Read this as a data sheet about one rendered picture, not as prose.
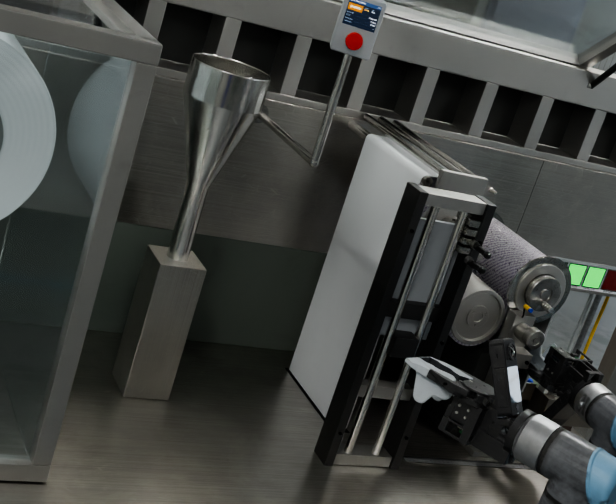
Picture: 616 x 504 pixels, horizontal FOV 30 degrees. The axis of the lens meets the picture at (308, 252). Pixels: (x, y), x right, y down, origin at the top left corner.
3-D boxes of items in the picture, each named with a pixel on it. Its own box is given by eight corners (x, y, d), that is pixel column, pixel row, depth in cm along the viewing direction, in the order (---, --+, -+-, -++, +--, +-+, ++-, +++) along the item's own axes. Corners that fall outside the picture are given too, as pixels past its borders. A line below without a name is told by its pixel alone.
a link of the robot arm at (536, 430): (550, 428, 161) (571, 424, 168) (523, 412, 163) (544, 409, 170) (529, 475, 163) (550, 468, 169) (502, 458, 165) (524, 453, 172)
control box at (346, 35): (329, 50, 190) (347, -8, 187) (329, 44, 197) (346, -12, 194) (369, 62, 191) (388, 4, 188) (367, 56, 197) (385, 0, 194)
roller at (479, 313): (443, 341, 223) (463, 286, 220) (386, 286, 245) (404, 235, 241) (492, 347, 229) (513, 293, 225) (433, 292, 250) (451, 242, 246)
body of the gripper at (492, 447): (432, 426, 171) (499, 467, 165) (455, 375, 170) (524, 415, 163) (455, 422, 178) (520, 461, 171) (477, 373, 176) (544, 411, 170)
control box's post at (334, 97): (311, 162, 200) (346, 53, 194) (308, 159, 201) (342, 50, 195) (319, 164, 200) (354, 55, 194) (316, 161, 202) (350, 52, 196)
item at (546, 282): (564, 276, 226) (557, 310, 228) (559, 272, 227) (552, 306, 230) (532, 279, 223) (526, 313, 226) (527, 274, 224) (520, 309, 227)
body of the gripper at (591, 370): (577, 347, 230) (613, 376, 220) (561, 384, 233) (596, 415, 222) (547, 343, 226) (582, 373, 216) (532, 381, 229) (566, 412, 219)
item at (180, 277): (112, 403, 205) (196, 103, 188) (95, 365, 217) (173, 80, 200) (184, 409, 211) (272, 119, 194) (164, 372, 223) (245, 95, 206)
